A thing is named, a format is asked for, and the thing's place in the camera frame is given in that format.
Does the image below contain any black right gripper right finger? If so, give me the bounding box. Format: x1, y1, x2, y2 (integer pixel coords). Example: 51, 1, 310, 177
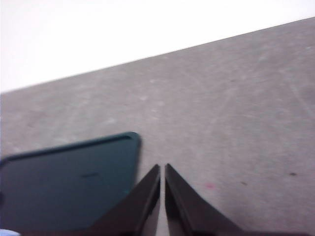
164, 164, 246, 236

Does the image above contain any dark green rectangular tray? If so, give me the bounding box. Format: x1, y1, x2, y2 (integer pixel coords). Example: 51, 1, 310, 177
0, 132, 141, 235

